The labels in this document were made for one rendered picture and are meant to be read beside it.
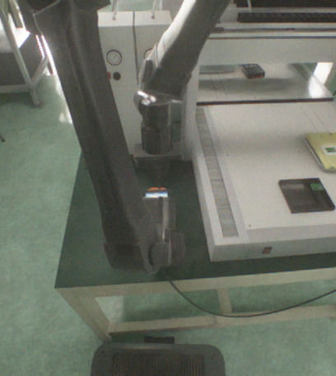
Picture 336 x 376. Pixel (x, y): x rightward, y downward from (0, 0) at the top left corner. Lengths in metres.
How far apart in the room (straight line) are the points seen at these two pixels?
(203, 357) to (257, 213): 0.66
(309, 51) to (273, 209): 0.46
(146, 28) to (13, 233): 1.53
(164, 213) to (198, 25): 0.30
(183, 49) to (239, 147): 0.57
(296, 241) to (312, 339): 0.93
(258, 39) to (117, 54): 0.39
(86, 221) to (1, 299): 0.99
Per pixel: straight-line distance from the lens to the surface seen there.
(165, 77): 0.52
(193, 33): 0.46
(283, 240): 0.78
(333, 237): 0.86
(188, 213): 0.90
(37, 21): 0.40
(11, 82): 3.06
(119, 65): 0.89
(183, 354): 1.23
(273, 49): 0.89
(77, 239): 0.89
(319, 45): 0.95
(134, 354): 1.24
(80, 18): 0.38
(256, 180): 0.89
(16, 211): 2.09
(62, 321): 1.62
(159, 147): 0.56
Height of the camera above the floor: 1.48
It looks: 49 degrees down
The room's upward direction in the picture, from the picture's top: straight up
